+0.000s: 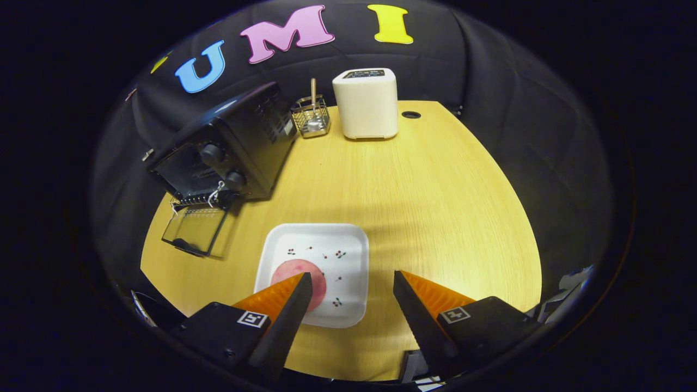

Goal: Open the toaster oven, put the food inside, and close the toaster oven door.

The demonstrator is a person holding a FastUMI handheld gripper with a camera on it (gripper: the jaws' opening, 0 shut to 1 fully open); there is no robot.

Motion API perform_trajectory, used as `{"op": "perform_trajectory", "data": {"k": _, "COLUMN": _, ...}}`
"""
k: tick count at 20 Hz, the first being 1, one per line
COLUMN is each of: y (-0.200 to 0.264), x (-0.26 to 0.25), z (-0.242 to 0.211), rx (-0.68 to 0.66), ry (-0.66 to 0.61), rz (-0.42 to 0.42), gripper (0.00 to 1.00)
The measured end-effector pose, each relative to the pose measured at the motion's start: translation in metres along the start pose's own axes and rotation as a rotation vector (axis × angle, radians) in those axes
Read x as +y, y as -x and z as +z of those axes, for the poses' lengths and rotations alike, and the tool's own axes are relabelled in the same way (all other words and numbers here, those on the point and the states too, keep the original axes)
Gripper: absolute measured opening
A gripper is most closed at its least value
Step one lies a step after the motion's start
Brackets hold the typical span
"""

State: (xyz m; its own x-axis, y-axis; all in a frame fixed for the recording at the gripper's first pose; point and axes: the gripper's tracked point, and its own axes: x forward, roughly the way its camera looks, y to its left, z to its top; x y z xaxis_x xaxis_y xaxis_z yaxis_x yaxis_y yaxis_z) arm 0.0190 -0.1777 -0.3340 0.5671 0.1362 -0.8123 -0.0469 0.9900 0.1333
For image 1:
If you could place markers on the white square foam plate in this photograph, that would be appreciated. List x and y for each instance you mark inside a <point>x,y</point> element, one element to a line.
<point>340,272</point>

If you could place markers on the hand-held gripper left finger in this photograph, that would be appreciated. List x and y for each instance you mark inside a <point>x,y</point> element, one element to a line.
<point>283,326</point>

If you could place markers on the black toaster oven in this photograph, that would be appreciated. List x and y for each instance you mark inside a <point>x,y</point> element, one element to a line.
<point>245,128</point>

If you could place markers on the white toaster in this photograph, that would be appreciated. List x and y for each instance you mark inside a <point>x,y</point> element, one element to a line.
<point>367,109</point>

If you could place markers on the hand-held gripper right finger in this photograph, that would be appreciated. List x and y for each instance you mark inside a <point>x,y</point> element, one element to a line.
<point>422,326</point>

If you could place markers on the wooden stick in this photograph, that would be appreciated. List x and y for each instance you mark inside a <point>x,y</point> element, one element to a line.
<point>313,92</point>

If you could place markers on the white cloth clip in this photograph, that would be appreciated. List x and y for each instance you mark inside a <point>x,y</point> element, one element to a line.
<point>147,155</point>

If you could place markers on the pink round meat slice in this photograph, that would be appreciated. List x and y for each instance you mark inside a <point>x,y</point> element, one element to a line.
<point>294,268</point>

